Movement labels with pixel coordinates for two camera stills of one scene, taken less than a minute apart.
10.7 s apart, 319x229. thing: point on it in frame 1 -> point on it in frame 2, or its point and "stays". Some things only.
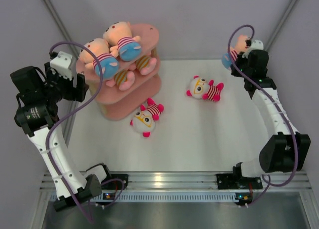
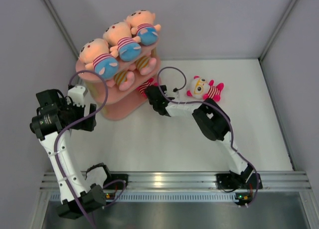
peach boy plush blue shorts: x=106 y=55 stays
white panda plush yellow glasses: x=200 y=87 stays
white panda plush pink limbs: x=143 y=119 -> x=142 y=88
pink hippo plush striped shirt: x=125 y=80 stays
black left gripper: x=74 y=94 -> x=65 y=105
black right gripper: x=234 y=71 -> x=163 y=89
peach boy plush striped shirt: x=234 y=55 -> x=143 y=21
